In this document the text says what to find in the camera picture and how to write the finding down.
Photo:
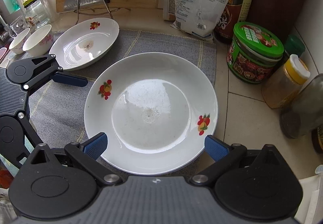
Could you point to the clear glass mug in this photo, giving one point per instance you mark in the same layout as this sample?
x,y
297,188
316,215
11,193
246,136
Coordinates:
x,y
16,27

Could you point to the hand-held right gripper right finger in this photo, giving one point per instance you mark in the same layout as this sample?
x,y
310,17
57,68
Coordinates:
x,y
214,147

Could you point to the red cap glass bottle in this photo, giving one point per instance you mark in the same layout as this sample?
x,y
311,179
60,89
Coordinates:
x,y
302,113

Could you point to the dark soy sauce bottle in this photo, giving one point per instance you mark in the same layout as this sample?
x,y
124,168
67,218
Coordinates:
x,y
234,12

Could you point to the white pink floral bowl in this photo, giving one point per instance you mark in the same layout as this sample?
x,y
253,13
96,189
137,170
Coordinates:
x,y
37,42
16,44

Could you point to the orange white food bag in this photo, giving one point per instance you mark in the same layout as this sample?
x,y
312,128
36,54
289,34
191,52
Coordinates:
x,y
171,1

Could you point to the green label oil bottle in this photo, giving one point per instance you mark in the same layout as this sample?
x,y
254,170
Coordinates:
x,y
318,138

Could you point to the white plastic bag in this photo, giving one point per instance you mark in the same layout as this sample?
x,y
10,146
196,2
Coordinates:
x,y
201,17

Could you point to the small green cap jar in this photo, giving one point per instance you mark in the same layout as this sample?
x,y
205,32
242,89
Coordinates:
x,y
294,46

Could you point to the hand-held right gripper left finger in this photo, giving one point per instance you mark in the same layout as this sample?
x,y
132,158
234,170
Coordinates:
x,y
96,144

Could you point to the white plastic container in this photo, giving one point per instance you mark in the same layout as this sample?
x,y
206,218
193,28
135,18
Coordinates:
x,y
315,188

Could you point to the green lid jar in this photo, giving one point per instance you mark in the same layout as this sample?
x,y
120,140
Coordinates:
x,y
252,62

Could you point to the grey blue checked dish mat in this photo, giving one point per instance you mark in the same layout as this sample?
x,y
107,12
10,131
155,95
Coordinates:
x,y
63,113

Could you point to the glass jar yellow black lid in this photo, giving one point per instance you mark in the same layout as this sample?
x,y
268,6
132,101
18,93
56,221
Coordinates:
x,y
37,17

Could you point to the yellow lid spice jar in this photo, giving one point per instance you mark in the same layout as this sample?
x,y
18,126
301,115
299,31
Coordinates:
x,y
282,87

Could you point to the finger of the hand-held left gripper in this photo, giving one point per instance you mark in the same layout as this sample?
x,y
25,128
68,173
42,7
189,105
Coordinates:
x,y
70,80
29,130

